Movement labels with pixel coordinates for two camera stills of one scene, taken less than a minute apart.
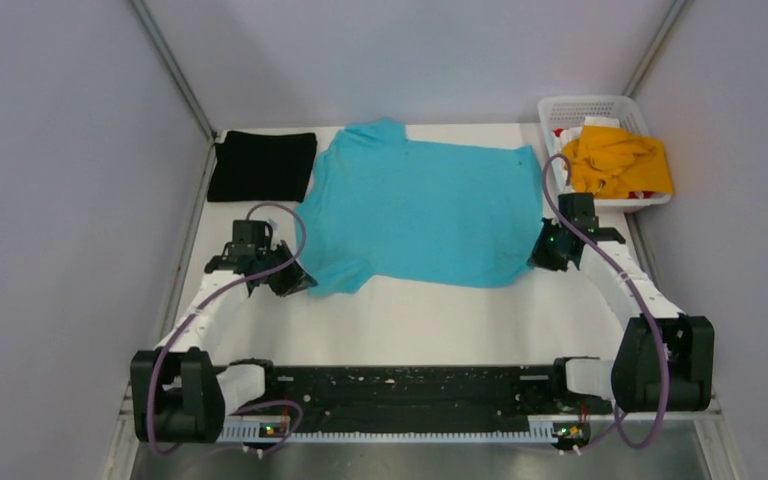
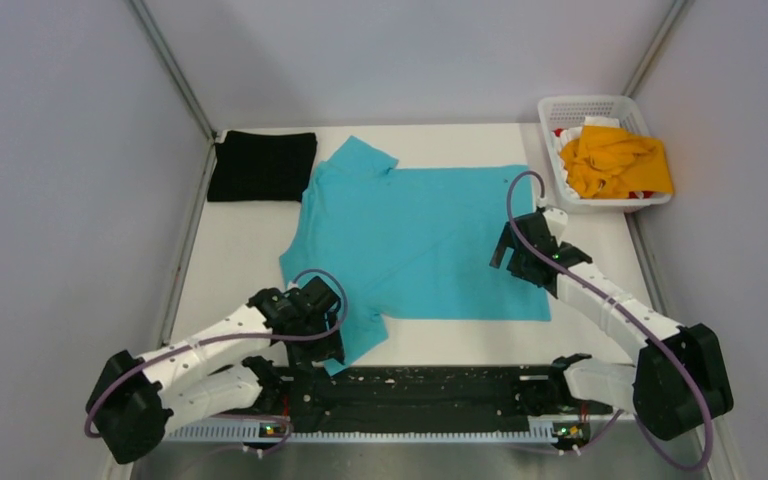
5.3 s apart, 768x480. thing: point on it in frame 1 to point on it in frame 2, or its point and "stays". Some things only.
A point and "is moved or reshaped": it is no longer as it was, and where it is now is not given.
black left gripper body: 285,280 to 314,349
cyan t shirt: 376,211 is moved or reshaped
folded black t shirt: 252,166 stays
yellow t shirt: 609,163 stays
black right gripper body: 547,249 to 519,260
